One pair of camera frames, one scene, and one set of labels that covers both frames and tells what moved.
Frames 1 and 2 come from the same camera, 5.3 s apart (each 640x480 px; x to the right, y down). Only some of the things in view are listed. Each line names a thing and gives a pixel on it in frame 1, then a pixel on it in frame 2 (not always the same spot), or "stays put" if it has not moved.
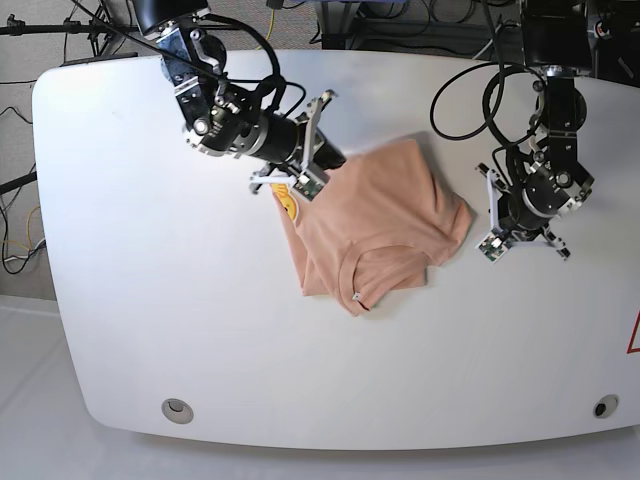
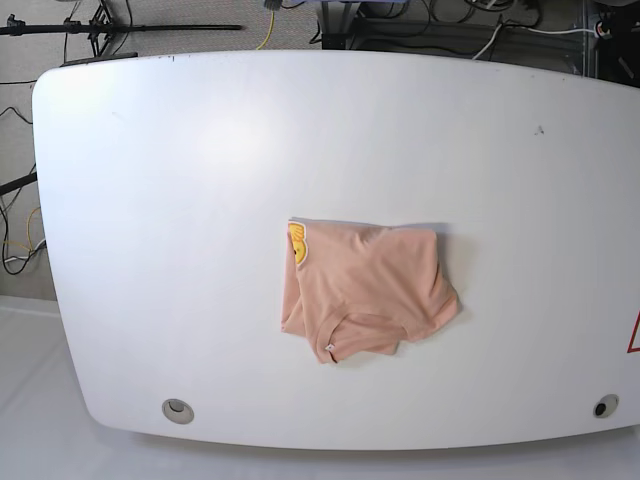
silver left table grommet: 177,410 stays put
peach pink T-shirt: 382,220 → 357,288
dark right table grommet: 605,406 stays put
